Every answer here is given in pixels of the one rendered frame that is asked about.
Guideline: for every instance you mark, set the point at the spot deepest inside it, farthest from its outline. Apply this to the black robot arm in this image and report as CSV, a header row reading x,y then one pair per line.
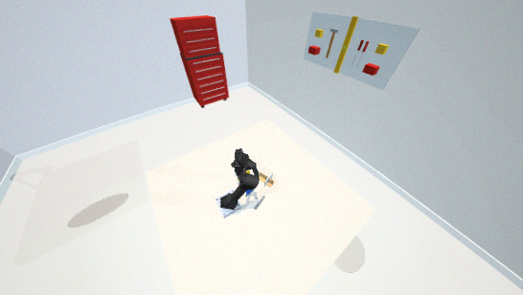
x,y
247,181

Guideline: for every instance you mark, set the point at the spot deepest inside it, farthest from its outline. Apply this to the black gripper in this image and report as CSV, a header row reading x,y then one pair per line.
x,y
237,172

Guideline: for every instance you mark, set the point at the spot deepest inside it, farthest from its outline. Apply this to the tan notched board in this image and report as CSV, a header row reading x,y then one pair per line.
x,y
264,177

